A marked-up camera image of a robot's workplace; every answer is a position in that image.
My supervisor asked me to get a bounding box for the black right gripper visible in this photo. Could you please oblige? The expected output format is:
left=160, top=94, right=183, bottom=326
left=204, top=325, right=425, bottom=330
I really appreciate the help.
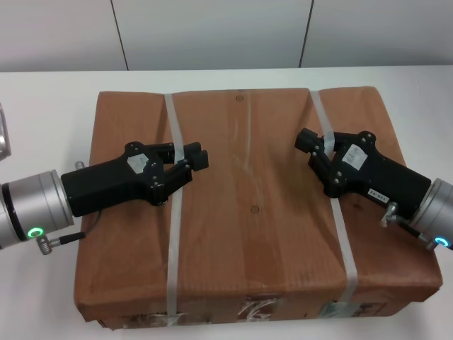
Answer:
left=294, top=127, right=433, bottom=219

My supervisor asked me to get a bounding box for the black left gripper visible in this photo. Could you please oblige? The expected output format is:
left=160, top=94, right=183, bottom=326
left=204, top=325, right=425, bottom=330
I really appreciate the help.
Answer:
left=59, top=141, right=210, bottom=218

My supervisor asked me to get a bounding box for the white plastic packing strap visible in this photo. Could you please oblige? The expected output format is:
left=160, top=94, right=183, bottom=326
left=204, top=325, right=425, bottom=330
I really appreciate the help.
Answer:
left=163, top=92, right=187, bottom=316
left=309, top=90, right=359, bottom=306

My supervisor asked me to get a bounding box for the brown cardboard box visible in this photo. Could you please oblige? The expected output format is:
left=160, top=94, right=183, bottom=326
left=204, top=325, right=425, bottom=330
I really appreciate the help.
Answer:
left=73, top=84, right=444, bottom=322

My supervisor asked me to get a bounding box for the right gripper cable with connector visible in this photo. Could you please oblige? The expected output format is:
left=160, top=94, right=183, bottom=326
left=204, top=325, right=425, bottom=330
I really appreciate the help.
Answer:
left=379, top=202, right=439, bottom=253

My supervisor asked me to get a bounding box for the gripper cable with connector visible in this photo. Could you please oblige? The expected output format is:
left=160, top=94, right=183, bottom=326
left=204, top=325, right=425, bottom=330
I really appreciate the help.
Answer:
left=36, top=160, right=104, bottom=256
left=379, top=202, right=439, bottom=253

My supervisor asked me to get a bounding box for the left gripper cable with connector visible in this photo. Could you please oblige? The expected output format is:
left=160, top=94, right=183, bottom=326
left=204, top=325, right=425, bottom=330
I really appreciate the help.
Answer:
left=36, top=160, right=104, bottom=256

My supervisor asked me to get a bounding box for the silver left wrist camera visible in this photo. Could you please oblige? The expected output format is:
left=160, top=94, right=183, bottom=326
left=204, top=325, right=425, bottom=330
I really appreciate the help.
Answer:
left=0, top=102, right=12, bottom=161

